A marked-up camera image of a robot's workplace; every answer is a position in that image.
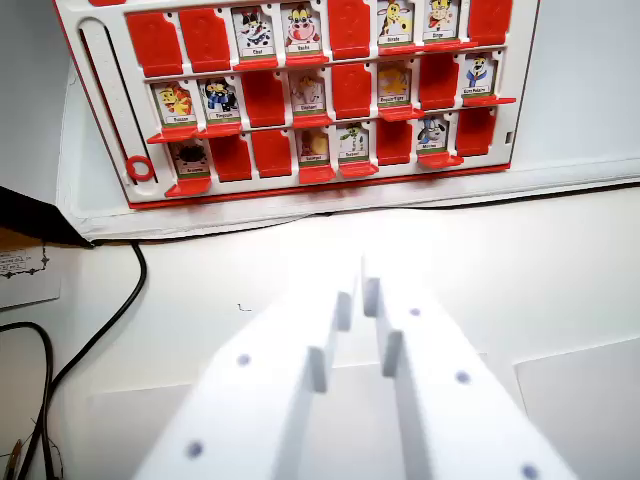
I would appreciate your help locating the red board flap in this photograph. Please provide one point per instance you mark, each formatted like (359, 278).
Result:
(397, 49)

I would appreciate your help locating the white printed paper card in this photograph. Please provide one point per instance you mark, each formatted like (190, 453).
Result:
(25, 285)

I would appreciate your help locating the white paper sheet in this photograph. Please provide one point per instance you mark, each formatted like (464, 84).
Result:
(585, 415)

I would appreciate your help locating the white foam base board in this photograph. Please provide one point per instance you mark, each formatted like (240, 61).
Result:
(75, 200)

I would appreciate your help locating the red and white game board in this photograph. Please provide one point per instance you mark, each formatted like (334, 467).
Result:
(125, 125)

